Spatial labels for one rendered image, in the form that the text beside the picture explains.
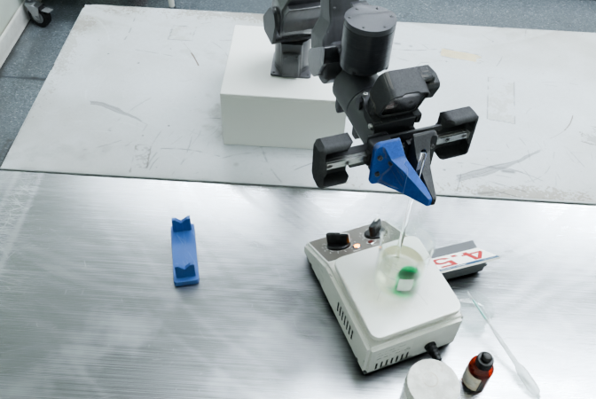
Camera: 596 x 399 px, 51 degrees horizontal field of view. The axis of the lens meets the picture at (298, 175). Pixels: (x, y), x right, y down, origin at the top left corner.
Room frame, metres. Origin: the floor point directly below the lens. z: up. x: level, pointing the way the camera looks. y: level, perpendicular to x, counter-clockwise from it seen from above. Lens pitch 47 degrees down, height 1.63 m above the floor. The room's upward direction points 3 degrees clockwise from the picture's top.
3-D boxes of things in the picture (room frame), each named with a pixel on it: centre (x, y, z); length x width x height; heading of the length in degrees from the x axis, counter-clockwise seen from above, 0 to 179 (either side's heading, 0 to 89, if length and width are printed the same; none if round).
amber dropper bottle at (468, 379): (0.35, -0.23, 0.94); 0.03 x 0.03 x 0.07
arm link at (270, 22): (0.83, 0.01, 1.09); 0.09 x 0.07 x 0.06; 109
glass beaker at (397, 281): (0.44, -0.13, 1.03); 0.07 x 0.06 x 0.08; 46
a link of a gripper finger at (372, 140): (0.50, -0.11, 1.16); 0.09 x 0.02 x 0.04; 111
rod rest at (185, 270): (0.52, 0.15, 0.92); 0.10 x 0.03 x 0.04; 13
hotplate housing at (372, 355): (0.46, -0.12, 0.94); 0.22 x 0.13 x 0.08; 23
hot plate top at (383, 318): (0.43, -0.13, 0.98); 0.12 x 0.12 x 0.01; 23
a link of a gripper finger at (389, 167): (0.44, -0.11, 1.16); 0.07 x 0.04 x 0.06; 21
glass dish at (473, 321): (0.45, -0.24, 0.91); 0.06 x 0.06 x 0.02
